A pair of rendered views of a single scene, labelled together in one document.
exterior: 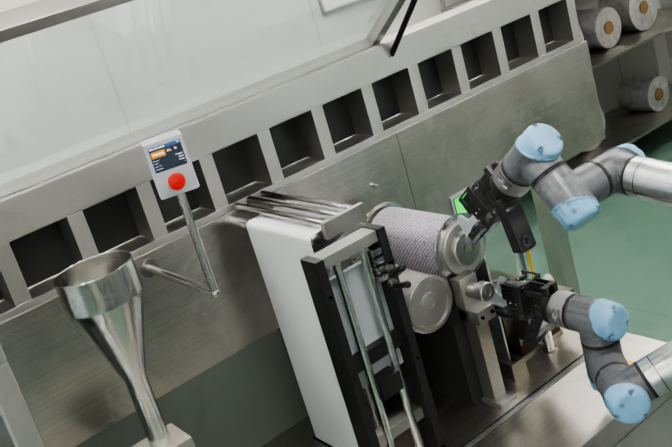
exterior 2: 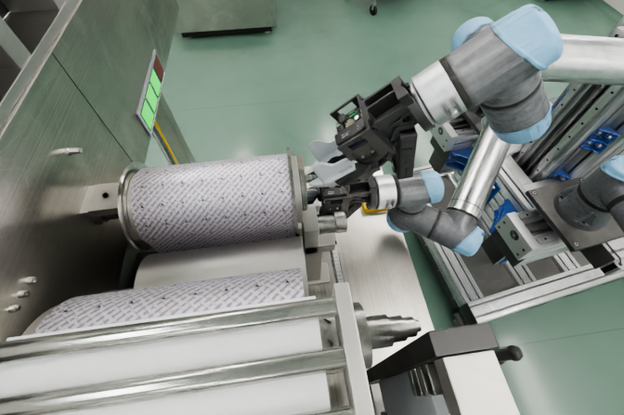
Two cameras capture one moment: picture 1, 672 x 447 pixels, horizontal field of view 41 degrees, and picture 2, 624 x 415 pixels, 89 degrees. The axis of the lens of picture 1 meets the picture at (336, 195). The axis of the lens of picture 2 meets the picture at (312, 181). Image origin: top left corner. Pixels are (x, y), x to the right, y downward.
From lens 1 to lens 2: 167 cm
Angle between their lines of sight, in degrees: 62
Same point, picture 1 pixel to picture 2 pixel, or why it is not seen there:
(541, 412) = (358, 265)
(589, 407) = (381, 239)
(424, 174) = (108, 99)
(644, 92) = not seen: outside the picture
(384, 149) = (52, 87)
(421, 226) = (244, 192)
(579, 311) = (416, 193)
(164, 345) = not seen: outside the picture
